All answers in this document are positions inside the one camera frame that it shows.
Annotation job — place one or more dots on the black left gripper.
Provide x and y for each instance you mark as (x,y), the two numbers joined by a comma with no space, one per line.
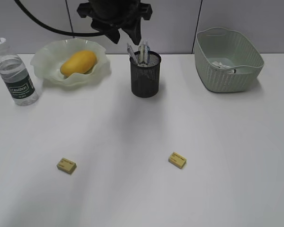
(107,15)

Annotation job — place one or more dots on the grey grip white pen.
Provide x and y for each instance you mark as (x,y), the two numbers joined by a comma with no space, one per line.
(132,54)

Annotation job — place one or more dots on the green grip white pen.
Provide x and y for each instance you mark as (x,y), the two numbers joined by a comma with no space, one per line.
(141,50)

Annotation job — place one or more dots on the blue grip white pen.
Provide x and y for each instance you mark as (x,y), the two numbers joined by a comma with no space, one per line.
(146,53)

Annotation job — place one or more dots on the yellow mango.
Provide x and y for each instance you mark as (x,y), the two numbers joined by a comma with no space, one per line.
(80,62)

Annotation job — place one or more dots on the white waste paper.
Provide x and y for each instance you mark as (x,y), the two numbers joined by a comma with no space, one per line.
(222,66)

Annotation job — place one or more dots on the clear water bottle green label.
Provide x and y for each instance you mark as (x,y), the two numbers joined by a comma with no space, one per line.
(15,76)

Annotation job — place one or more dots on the yellow eraser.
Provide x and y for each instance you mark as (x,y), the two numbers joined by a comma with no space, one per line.
(177,160)
(66,166)

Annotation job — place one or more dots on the black mesh pen holder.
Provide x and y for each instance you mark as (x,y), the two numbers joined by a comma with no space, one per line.
(145,80)

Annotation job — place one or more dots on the pale green wavy glass plate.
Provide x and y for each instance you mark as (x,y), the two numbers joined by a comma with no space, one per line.
(47,62)

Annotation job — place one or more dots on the pale green plastic basket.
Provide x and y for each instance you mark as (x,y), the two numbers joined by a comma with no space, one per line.
(226,60)

